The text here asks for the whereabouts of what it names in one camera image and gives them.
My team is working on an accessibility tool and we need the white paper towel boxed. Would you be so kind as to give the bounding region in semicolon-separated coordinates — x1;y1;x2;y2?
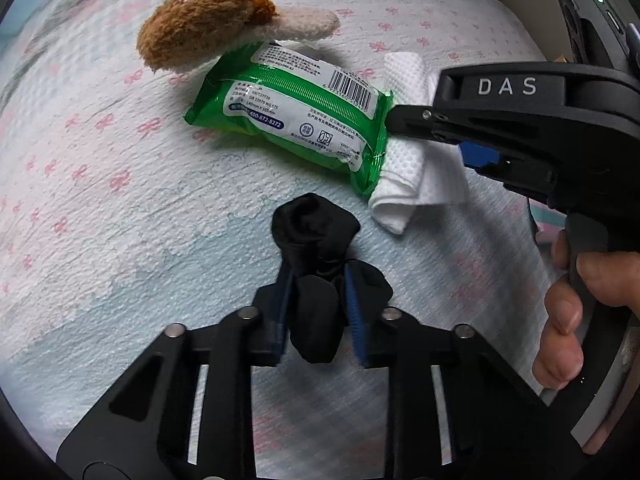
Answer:
369;52;469;235

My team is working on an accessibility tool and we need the black sock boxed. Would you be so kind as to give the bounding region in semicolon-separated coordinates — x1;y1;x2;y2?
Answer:
271;193;361;364

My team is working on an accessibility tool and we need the green wet wipes pack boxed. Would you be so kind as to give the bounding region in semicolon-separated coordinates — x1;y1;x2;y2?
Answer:
184;41;393;197

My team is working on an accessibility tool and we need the brown bear plush sock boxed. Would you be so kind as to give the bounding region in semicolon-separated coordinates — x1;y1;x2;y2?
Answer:
136;0;341;73

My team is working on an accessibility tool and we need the person's right hand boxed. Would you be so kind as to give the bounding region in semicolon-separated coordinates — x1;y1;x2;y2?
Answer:
531;228;640;456

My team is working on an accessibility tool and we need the light blue patterned bedspread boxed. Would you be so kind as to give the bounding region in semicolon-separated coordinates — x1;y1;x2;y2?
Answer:
1;0;550;454

